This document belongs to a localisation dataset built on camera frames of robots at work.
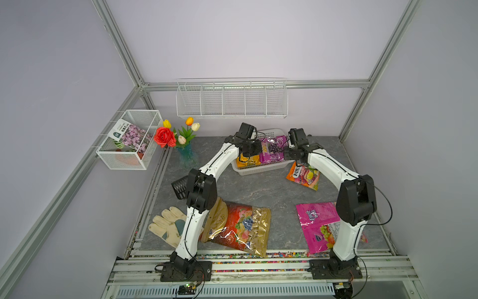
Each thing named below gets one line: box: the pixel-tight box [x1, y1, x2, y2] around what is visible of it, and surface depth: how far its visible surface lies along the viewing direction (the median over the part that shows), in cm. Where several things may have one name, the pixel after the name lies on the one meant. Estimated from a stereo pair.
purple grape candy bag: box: [259, 135, 289, 164], surface depth 96 cm
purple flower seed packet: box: [107, 118, 152, 154], surface depth 75 cm
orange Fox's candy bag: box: [285, 161, 320, 191], surface depth 101 cm
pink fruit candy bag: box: [296, 201, 341, 255], surface depth 85 cm
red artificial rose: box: [153, 127, 177, 148], surface depth 72 cm
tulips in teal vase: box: [163, 116, 201, 167], surface depth 91 cm
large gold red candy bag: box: [201, 196, 272, 258], surface depth 83 cm
